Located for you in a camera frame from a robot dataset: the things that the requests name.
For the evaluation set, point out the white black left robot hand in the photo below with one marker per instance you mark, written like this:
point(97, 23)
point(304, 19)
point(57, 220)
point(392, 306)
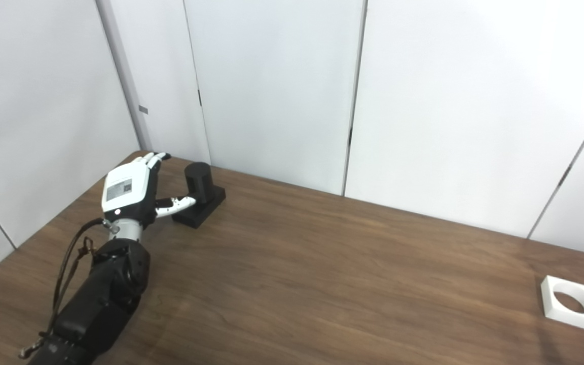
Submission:
point(124, 190)

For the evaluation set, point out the white square piece with hole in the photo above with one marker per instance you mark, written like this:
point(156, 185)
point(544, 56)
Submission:
point(571, 314)

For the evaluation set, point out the black peg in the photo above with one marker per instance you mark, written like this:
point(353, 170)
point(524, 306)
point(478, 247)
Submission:
point(201, 185)

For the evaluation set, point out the grey wall post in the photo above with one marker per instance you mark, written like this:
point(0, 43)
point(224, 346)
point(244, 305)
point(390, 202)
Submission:
point(125, 76)

